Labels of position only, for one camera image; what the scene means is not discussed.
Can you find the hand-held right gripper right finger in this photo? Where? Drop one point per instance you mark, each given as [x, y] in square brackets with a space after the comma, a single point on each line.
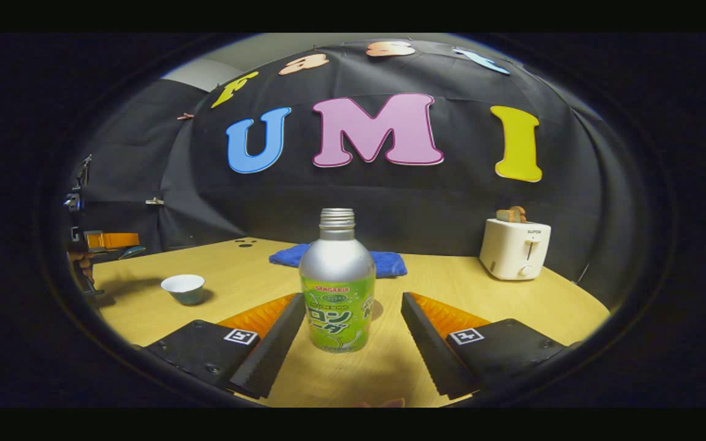
[429, 352]

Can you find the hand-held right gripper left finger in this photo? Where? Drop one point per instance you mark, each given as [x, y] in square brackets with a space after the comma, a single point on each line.
[273, 352]

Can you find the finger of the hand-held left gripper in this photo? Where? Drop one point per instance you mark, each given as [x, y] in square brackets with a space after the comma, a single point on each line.
[111, 240]

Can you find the teal teacup lid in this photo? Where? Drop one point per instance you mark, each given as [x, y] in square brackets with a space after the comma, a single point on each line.
[132, 252]

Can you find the round tan coaster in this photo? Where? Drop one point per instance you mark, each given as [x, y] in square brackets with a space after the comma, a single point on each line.
[378, 310]

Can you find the white teacup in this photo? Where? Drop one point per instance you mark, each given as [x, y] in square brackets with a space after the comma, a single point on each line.
[184, 291]

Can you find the silver green water bottle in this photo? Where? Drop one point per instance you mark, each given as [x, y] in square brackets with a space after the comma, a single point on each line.
[337, 288]

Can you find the white clip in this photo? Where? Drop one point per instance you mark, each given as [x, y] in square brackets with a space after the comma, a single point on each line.
[155, 201]

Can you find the blue towel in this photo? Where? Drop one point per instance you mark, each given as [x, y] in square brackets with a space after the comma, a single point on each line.
[390, 263]

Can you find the white toaster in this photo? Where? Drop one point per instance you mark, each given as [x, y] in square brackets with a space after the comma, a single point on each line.
[512, 251]

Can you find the red clip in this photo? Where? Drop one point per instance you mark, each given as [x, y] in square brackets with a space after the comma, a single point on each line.
[185, 116]

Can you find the black backdrop cloth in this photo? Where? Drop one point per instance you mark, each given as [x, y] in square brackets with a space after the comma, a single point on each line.
[390, 202]

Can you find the brown bread slice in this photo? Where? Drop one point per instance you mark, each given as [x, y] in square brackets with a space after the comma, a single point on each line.
[510, 214]

